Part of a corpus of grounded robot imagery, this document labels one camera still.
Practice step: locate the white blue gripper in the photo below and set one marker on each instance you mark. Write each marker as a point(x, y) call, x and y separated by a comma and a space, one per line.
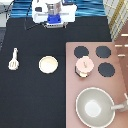
point(54, 21)

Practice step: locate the cream slotted spatula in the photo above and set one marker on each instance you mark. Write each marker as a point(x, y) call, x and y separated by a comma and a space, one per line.
point(13, 63)

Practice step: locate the pink small pot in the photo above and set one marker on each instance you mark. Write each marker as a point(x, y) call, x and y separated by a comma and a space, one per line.
point(82, 72)

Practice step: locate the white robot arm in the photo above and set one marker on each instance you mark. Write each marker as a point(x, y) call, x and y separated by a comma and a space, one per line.
point(53, 13)

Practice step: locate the cream round plate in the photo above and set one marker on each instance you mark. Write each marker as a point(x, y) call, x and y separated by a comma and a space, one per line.
point(48, 64)

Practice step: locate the wooden shelf rack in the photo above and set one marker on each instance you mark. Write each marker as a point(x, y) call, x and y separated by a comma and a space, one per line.
point(117, 15)

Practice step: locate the pink stove board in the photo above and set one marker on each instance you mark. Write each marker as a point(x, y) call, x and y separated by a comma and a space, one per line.
point(106, 75)

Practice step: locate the black table mat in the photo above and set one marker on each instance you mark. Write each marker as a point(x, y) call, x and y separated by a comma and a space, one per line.
point(30, 98)

